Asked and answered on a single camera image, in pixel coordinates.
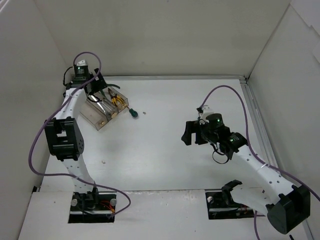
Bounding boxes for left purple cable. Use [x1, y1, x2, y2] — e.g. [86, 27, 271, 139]
[28, 51, 133, 217]

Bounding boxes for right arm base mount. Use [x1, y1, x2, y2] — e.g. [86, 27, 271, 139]
[205, 180, 254, 220]

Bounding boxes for yellow long-nose pliers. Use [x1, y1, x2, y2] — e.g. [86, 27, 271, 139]
[108, 88, 118, 106]

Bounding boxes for green side cutters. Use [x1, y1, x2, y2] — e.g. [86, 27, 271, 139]
[99, 83, 121, 97]

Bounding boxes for large silver ratchet wrench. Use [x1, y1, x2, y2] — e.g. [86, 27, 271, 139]
[87, 95, 113, 119]

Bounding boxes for green stubby screwdriver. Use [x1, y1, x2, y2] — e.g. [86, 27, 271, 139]
[127, 106, 139, 119]

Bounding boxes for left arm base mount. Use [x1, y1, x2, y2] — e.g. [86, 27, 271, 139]
[68, 191, 117, 224]

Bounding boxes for clear three-compartment organizer tray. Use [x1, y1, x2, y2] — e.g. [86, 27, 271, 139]
[80, 84, 129, 131]

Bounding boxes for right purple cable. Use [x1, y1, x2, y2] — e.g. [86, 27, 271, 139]
[199, 85, 320, 240]

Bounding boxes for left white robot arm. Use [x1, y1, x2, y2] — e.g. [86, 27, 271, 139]
[44, 60, 100, 210]

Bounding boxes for yellow black pliers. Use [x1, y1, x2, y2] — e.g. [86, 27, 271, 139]
[111, 96, 126, 106]

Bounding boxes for aluminium rail at back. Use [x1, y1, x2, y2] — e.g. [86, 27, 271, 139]
[103, 74, 246, 81]

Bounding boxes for purple cable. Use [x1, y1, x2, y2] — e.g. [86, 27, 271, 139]
[199, 85, 320, 240]
[28, 51, 133, 217]

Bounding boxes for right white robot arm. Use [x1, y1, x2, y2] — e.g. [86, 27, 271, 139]
[181, 108, 311, 235]

